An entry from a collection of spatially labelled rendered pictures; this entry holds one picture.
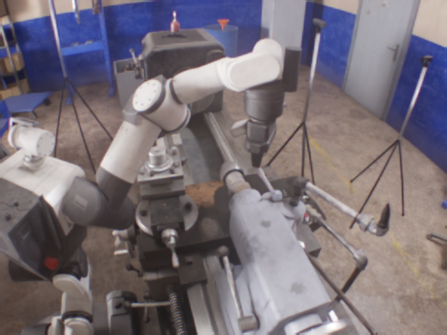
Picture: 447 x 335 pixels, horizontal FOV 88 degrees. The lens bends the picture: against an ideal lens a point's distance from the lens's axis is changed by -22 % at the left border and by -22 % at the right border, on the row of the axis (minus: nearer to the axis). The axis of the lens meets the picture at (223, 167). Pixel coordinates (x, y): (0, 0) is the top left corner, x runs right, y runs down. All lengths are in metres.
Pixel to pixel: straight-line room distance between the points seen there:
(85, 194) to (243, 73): 0.42
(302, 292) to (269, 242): 0.17
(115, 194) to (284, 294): 0.45
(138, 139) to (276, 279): 0.46
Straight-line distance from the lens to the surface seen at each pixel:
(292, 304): 0.69
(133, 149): 0.64
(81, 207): 0.66
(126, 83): 3.90
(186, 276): 1.04
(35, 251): 0.76
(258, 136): 0.64
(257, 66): 0.55
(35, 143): 0.71
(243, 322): 0.76
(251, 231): 0.79
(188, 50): 1.80
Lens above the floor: 1.78
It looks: 39 degrees down
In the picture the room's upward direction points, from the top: 2 degrees clockwise
